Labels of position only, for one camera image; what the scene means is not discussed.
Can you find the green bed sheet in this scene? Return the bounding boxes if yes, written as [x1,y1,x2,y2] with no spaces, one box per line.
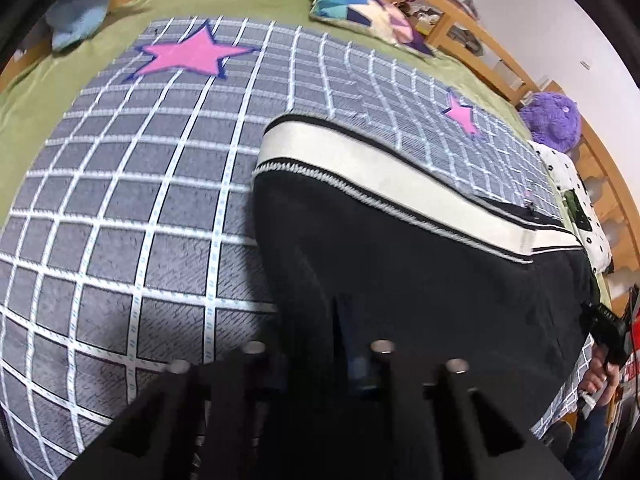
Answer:
[0,0,613,311]

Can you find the black pants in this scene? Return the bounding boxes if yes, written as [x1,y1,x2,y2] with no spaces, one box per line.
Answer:
[251,114,601,443]

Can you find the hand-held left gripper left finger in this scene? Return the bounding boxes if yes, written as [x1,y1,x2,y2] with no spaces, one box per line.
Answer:
[60,341,326,480]

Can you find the pile of cardboard boxes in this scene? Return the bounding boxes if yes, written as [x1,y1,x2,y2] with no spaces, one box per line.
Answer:
[400,0,523,92]

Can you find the dark camouflage pouch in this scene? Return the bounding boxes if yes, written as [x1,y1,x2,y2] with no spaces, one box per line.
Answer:
[562,189,594,234]

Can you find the grey checked star blanket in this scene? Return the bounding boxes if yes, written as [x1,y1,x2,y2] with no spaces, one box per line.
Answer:
[0,16,610,480]

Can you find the person's right hand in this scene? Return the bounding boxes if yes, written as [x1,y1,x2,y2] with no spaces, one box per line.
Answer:
[577,357,622,409]

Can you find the white dotted pillow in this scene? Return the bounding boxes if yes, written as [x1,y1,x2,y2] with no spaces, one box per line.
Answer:
[530,141,614,275]

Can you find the light blue plush blanket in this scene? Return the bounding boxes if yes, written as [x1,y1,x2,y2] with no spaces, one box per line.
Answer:
[45,0,122,52]

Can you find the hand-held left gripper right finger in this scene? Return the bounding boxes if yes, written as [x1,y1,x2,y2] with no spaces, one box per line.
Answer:
[347,339,576,480]

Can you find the geometric triangle pattern pillow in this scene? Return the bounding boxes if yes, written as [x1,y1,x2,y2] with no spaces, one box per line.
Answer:
[309,0,435,57]

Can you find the person's right forearm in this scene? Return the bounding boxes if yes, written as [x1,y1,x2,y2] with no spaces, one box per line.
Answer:
[561,404,623,480]

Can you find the wooden bed frame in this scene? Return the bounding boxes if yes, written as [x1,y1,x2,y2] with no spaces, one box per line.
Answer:
[0,0,640,323]

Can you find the purple plush toy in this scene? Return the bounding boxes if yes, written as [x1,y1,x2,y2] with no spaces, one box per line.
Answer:
[520,92,583,154]

